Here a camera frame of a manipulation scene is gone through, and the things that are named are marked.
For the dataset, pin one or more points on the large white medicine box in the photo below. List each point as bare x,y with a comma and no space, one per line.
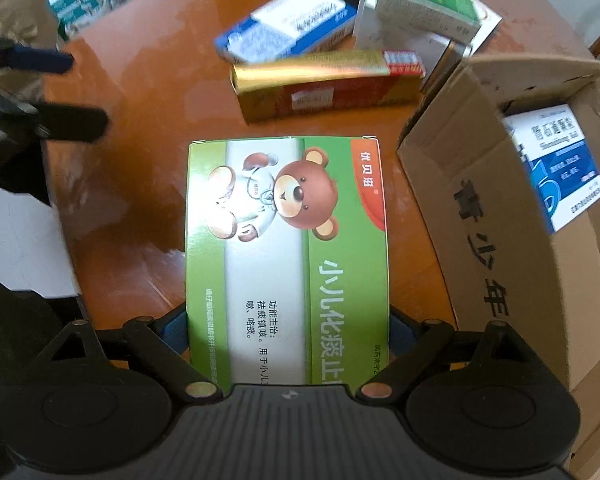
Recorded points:
366,22

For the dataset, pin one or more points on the blue and white medicine box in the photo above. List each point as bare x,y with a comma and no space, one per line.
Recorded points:
285,25

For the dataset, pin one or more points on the green white medicine box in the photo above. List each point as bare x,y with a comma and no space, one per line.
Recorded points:
425,0

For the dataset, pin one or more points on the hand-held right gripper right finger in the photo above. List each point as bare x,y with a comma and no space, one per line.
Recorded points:
402,332

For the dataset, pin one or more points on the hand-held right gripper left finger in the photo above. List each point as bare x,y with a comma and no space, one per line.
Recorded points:
175,330

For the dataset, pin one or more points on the gold red medicine box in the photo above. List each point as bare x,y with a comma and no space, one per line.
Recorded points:
320,85

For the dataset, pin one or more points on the large cardboard box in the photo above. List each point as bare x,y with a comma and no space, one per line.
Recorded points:
480,240

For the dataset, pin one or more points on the white box with blue label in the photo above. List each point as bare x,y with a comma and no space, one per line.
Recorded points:
560,170

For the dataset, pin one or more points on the green bear medicine box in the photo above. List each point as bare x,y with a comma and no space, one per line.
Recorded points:
280,240

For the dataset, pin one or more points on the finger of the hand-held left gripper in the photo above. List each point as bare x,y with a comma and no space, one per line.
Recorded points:
45,60
75,122

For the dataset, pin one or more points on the pile of teal white boxes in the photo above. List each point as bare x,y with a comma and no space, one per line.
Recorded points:
80,0

